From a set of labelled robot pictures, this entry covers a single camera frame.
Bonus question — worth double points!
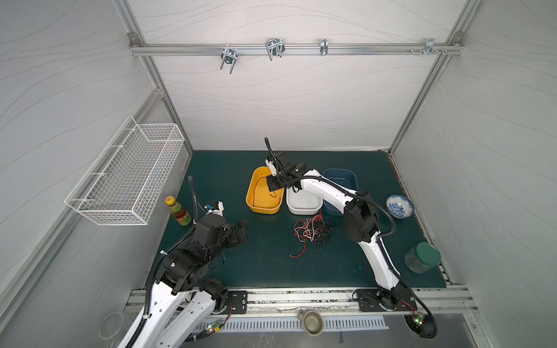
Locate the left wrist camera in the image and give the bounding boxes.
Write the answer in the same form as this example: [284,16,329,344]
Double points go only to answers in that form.
[204,200,224,216]

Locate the white wire basket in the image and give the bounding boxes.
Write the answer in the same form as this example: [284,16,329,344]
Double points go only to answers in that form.
[65,115,184,226]

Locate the middle metal u-bolt clamp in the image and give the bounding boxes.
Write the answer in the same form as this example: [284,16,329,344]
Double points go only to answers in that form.
[265,38,285,61]

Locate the metal u-bolt clamp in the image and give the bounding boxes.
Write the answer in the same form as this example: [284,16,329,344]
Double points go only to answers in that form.
[265,38,285,61]
[220,48,238,74]

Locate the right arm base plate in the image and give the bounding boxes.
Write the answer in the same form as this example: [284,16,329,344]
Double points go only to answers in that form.
[352,288,418,313]

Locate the small metal bracket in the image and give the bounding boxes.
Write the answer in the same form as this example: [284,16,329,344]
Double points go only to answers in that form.
[320,39,329,57]

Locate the left metal u-bolt clamp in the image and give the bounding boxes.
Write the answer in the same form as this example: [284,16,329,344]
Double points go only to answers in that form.
[220,48,238,74]

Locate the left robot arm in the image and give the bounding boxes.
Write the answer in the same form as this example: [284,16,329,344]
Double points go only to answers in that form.
[119,213,249,347]

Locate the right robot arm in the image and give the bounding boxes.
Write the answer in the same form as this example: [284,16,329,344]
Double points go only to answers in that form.
[265,150,411,311]

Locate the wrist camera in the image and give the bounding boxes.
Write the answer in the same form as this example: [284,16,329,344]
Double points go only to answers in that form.
[204,200,224,216]
[265,159,277,176]

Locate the olive green cup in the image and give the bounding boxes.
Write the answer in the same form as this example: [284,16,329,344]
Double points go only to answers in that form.
[297,310,324,336]

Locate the white plastic tray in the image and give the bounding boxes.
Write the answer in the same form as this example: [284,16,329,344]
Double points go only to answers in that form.
[287,188,323,215]

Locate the clear glass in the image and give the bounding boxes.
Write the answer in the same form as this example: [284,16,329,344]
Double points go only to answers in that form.
[99,312,128,342]

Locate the white vented cable duct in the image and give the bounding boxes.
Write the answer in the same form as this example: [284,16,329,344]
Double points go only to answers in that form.
[220,315,389,333]

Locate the blue white ceramic bowl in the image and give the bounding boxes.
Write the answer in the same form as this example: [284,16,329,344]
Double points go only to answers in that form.
[386,194,415,220]

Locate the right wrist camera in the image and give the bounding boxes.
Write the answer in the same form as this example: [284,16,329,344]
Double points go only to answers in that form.
[265,159,277,176]

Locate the red cable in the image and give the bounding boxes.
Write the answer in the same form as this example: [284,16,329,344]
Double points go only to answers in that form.
[252,175,281,209]

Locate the blue plastic tray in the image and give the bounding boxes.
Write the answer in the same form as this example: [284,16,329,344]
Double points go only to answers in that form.
[322,168,358,216]

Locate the cable bundle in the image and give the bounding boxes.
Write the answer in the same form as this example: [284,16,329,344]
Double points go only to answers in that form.
[289,212,335,258]

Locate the yellow plastic tray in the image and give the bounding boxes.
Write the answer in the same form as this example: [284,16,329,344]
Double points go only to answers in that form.
[245,167,284,215]

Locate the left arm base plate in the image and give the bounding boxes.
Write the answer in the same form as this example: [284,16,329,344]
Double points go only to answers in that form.
[215,291,248,315]

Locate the right metal hook bracket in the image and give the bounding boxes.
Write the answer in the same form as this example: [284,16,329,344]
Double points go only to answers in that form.
[409,39,448,56]

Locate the horizontal metal rail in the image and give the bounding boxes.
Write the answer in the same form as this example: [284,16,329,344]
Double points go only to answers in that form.
[131,41,465,57]

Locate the sauce bottle yellow cap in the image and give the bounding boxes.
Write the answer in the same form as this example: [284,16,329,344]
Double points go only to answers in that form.
[165,196,191,226]

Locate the green lid glass jar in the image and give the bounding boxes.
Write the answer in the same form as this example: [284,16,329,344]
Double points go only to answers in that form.
[404,242,441,274]

